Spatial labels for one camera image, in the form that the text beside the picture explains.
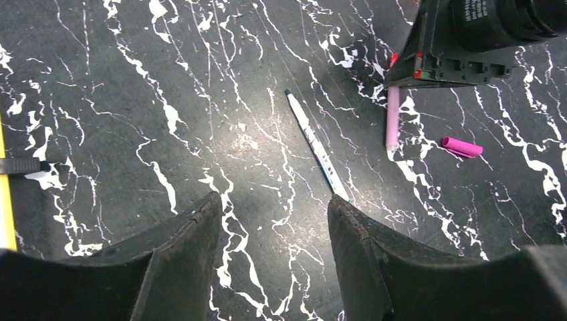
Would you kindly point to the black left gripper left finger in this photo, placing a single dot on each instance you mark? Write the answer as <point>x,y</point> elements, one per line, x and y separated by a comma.
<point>163,273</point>

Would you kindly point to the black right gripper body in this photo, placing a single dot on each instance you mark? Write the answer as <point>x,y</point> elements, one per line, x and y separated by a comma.
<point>469,43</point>

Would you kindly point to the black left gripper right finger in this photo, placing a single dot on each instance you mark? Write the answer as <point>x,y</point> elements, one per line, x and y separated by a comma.
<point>385,275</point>

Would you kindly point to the magenta pen cap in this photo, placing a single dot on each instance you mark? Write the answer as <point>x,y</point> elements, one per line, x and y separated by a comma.
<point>462,148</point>

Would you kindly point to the white green thin pen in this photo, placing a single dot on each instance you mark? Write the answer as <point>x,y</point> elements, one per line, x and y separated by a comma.
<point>317,147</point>

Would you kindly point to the yellow framed whiteboard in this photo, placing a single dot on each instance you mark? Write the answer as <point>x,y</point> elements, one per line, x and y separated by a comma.
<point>8,236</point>

